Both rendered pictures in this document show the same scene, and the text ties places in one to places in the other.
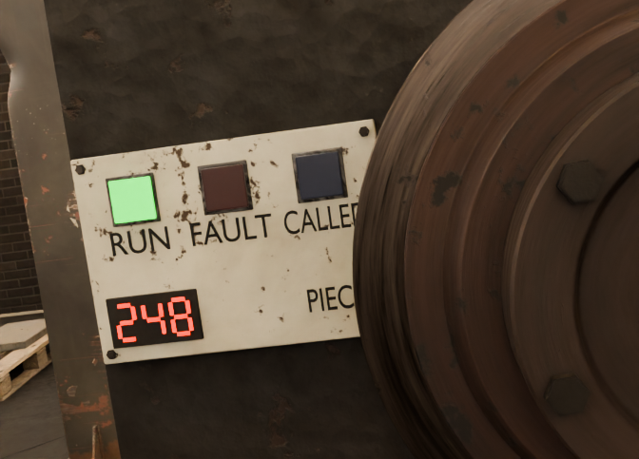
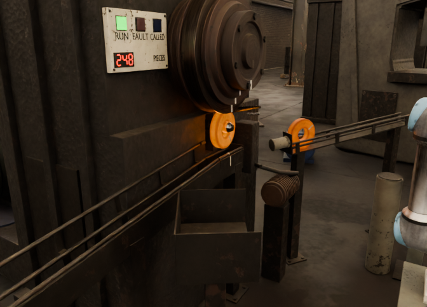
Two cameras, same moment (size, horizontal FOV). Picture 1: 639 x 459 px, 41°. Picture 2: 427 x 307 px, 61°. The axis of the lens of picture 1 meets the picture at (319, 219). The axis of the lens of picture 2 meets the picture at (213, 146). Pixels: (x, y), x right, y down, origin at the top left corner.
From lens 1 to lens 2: 1.04 m
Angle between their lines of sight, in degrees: 63
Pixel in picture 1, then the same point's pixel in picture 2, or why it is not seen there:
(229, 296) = (139, 54)
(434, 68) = (206, 3)
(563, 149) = (237, 22)
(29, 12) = not seen: outside the picture
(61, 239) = not seen: outside the picture
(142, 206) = (124, 25)
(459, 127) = (213, 16)
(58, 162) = not seen: outside the picture
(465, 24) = not seen: outside the picture
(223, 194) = (141, 26)
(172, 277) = (128, 47)
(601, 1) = not seen: outside the picture
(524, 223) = (234, 34)
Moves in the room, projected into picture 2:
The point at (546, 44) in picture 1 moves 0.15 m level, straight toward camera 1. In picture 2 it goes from (222, 3) to (258, 0)
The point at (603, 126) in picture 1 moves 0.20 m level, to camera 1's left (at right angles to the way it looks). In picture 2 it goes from (241, 19) to (216, 15)
